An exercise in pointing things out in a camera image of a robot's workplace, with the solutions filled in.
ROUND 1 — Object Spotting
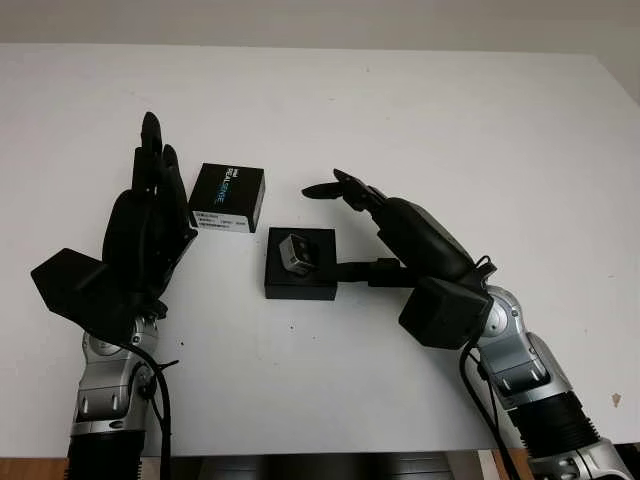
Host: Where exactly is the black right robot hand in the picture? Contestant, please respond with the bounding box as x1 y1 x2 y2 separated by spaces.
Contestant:
300 168 490 297

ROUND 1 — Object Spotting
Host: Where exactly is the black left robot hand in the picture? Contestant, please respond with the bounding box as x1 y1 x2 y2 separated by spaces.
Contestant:
99 111 199 322

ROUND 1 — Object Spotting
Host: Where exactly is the black RealSense box lid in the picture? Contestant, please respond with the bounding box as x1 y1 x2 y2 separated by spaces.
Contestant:
187 162 266 234

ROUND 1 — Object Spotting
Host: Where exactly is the small silver depth camera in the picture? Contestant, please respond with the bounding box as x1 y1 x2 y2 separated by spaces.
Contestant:
278 235 321 276

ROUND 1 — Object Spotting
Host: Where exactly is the black box base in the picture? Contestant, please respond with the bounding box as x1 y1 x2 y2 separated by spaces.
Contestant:
264 226 339 301

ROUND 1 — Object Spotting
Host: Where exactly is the dark robot torso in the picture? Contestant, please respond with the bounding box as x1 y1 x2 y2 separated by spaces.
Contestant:
169 442 481 480

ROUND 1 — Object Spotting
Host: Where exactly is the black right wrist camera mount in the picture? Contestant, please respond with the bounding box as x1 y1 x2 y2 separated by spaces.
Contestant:
398 276 494 351

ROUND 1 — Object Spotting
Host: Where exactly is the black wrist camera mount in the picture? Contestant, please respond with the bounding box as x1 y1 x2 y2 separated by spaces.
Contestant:
30 248 139 341
398 276 494 351

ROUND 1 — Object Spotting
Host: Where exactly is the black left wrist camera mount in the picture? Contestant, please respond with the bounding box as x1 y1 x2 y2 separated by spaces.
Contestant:
30 248 139 341

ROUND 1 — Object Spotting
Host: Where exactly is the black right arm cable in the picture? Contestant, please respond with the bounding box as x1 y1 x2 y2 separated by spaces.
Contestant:
459 344 521 480

